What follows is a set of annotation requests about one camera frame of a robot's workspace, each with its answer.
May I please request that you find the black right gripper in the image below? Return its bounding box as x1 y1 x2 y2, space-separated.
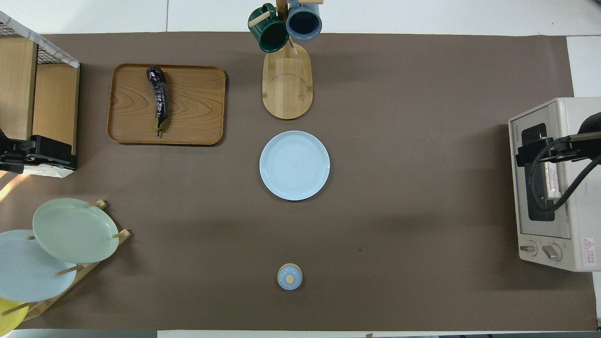
516 132 601 168

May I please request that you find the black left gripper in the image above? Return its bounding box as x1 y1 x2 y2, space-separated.
0 129 78 175

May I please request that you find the glass toaster oven door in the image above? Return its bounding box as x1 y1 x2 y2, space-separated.
509 104 572 238

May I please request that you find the dark purple eggplant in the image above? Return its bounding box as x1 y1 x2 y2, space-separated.
146 66 170 138

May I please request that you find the light blue ceramic plate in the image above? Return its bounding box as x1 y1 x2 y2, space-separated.
0 230 78 302
260 131 331 201

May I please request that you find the cream toaster oven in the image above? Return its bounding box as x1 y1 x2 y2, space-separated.
509 97 601 273

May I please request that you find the pale green plate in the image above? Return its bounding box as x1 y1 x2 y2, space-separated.
32 198 120 264

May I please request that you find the wooden plate rack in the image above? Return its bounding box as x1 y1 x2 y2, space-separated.
1 200 131 322

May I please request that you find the brown table mat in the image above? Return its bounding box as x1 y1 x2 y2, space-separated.
0 32 597 331

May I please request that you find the rectangular wooden tray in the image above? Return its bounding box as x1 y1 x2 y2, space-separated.
107 64 226 146

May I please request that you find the yellow plate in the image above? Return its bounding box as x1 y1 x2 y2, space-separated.
0 297 29 334

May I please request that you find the wooden mug tree stand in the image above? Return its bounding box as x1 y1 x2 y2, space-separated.
248 0 324 120

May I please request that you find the dark green mug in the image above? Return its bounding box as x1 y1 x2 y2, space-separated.
248 4 290 53

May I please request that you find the blue mug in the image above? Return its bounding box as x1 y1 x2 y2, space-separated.
285 0 323 41

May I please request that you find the wooden shelf with wire basket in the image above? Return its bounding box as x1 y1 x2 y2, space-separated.
0 12 80 178

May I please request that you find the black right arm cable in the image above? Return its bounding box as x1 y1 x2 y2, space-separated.
531 138 601 221

